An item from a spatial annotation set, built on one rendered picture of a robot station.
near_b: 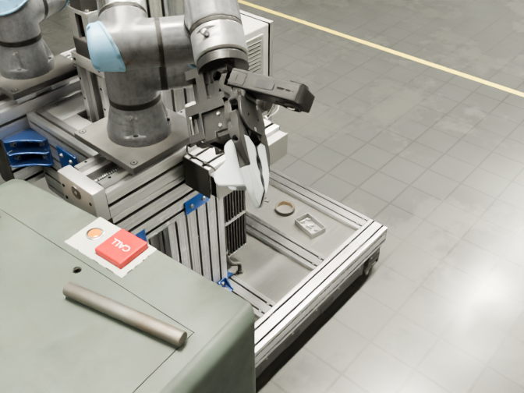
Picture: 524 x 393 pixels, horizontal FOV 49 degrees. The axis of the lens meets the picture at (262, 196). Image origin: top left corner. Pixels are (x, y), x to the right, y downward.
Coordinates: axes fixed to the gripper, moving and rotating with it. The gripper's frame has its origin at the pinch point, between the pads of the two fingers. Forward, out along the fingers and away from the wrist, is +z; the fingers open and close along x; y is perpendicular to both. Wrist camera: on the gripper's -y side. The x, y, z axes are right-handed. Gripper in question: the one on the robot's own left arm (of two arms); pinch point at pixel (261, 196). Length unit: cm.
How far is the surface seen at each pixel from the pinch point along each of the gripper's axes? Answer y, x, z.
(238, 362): 12.7, -10.2, 20.1
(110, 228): 31.9, -9.6, -4.7
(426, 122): 3, -291, -93
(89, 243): 33.8, -6.2, -2.2
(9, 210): 49, -5, -12
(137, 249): 25.6, -7.6, 0.5
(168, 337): 16.9, 0.1, 15.0
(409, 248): 18, -210, -11
